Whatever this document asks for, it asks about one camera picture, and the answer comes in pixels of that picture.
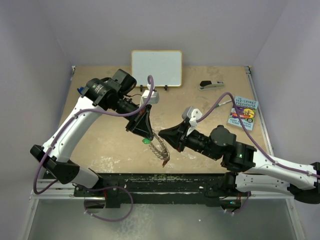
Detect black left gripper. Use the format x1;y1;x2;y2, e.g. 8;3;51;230
109;94;154;141

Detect aluminium frame rail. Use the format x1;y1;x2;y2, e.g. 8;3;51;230
30;179;102;200

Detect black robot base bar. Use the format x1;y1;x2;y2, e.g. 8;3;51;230
74;172;249;209

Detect green capped marker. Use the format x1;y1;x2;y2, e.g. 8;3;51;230
217;100;233;107

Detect red tagged key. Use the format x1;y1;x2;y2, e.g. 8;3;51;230
162;157;170;168

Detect blue treehouse book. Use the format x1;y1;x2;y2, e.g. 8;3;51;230
227;96;259;131

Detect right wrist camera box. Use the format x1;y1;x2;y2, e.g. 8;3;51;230
181;106;203;136

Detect large metal key ring disc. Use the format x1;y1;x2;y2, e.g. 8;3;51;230
148;130;170;161

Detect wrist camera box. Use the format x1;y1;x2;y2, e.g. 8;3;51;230
139;84;160;107
181;106;203;136

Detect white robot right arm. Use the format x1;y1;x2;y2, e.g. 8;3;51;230
158;121;320;204

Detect blue stapler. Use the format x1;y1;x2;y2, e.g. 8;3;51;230
77;86;86;98

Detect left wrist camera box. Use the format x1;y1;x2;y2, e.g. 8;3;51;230
139;84;160;107

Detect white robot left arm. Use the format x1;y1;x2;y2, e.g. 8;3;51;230
30;69;154;196

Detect black grey stapler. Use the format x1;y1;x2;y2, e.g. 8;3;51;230
198;80;225;91

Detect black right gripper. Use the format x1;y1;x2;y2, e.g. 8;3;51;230
159;118;221;160

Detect small whiteboard on stand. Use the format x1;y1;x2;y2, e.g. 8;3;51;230
131;50;183;89

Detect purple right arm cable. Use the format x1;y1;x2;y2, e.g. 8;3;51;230
197;92;320;216

